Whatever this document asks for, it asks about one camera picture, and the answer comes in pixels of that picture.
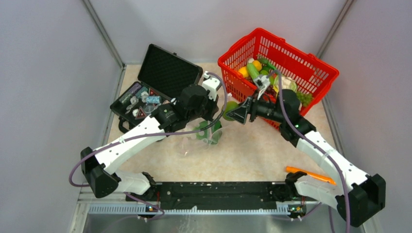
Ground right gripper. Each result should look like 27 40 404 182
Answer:
226 89 285 124

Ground green toy pepper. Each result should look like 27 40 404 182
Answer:
223 101 239 121

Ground white green toy leek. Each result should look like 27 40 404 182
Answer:
195 121 223 145

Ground clear zip top bag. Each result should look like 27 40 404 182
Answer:
173 116 225 157

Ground green toy cucumber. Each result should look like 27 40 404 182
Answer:
246 63 260 80

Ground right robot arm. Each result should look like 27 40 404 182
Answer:
226 89 386 227

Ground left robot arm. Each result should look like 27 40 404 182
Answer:
82 82 222 201

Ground black poker chip case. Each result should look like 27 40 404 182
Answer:
110 44 203 133

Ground yellow toy lemon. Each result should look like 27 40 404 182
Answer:
252 60 262 72

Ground red triangle card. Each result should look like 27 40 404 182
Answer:
132 107 147 119

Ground toy cauliflower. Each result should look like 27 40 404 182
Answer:
273 75 298 93

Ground green toy grapes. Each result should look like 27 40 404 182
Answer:
296 91 313 107

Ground red plastic basket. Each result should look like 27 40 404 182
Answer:
218 28 339 116

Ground orange toy carrot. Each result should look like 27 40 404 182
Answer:
285 166 336 185

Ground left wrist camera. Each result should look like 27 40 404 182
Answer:
202 71 222 101

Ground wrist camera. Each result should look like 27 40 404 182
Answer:
202 71 222 101
253 74 270 99

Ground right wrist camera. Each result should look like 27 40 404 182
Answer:
253 74 270 99

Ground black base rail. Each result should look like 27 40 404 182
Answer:
125 182 311 212

